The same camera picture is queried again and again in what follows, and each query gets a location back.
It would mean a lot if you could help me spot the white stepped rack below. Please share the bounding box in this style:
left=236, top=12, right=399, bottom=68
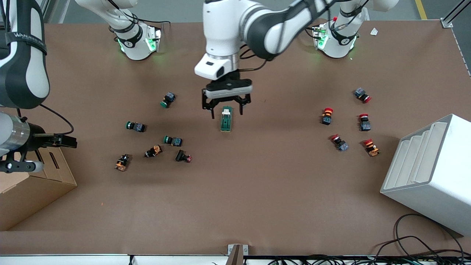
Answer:
left=380, top=114, right=471, bottom=237

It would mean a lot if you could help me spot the aluminium frame profile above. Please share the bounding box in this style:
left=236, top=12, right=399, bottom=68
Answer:
left=441, top=0, right=471, bottom=28
left=40, top=0, right=52, bottom=23

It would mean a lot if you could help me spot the brown table mat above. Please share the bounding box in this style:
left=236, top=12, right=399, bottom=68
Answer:
left=0, top=19, right=471, bottom=255

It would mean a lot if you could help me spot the black cable bundle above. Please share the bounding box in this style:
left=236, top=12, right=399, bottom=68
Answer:
left=254, top=254, right=471, bottom=265

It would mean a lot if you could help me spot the grey metal bracket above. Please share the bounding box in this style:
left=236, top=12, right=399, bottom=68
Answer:
left=227, top=244, right=249, bottom=265

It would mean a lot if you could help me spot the black looped cable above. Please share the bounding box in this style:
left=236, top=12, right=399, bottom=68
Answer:
left=373, top=213, right=465, bottom=260

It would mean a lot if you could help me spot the red button with blue block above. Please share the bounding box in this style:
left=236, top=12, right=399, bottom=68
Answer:
left=354, top=87, right=372, bottom=104
left=330, top=134, right=349, bottom=152

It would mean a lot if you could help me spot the red button with orange block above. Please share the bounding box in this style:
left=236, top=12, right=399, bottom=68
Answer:
left=363, top=138, right=380, bottom=157

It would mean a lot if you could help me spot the white table edge rail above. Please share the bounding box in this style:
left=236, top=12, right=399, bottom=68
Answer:
left=0, top=254, right=229, bottom=265

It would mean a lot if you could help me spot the black button with pink cap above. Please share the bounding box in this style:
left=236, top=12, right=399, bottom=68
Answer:
left=175, top=149, right=193, bottom=163

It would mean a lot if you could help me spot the green load switch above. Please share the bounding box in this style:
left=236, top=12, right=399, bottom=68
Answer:
left=220, top=106, right=233, bottom=132

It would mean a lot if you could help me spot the brown cardboard box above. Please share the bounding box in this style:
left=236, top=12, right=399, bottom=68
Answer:
left=0, top=146, right=78, bottom=232

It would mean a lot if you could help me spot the black right arm base cable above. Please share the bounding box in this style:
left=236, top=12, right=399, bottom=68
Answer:
left=132, top=14, right=171, bottom=28

